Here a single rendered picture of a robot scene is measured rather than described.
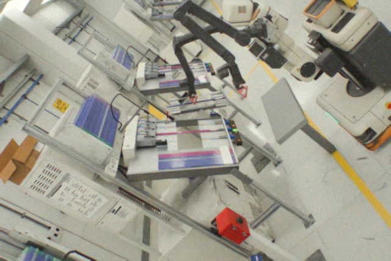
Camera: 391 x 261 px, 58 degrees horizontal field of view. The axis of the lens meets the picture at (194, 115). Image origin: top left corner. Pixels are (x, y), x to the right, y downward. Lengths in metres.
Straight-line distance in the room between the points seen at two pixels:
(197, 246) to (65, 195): 1.00
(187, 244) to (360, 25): 1.82
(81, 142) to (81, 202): 0.40
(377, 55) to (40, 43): 4.51
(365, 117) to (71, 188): 1.91
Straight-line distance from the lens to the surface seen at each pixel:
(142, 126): 2.68
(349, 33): 2.23
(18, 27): 5.66
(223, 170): 2.28
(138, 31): 7.02
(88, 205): 2.44
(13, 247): 1.66
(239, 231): 2.02
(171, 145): 2.51
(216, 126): 2.74
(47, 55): 5.65
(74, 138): 2.29
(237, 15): 2.13
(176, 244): 2.67
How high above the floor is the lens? 1.90
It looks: 21 degrees down
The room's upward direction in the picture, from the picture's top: 54 degrees counter-clockwise
